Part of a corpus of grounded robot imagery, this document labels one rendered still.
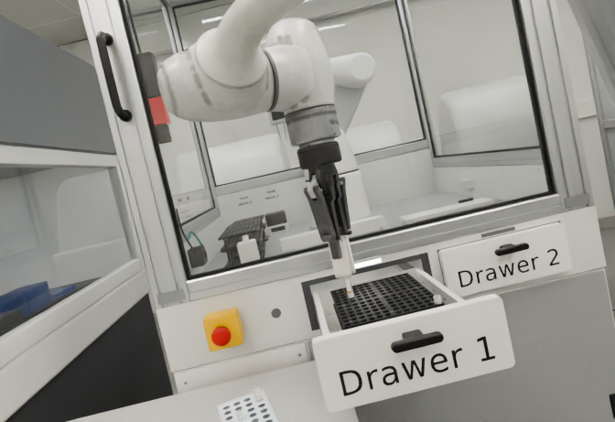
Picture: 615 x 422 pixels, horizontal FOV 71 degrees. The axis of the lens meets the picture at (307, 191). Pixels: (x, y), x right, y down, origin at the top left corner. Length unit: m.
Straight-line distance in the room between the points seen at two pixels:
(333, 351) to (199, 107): 0.40
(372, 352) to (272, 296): 0.37
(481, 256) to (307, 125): 0.53
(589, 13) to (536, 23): 0.95
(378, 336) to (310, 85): 0.40
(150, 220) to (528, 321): 0.88
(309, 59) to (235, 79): 0.15
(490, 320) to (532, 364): 0.49
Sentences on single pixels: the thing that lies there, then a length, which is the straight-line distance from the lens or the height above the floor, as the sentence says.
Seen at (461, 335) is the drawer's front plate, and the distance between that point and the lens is 0.71.
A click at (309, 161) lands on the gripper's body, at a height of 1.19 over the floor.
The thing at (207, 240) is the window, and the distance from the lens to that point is 1.00.
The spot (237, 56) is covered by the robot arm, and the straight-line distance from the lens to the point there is 0.62.
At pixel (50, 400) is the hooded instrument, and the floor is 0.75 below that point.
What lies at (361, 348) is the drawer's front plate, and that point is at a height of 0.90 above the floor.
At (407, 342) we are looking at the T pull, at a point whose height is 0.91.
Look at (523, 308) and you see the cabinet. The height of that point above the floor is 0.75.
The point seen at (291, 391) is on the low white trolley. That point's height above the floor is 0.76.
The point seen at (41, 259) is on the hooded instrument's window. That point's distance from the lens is 1.39.
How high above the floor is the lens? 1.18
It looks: 3 degrees down
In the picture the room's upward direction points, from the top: 13 degrees counter-clockwise
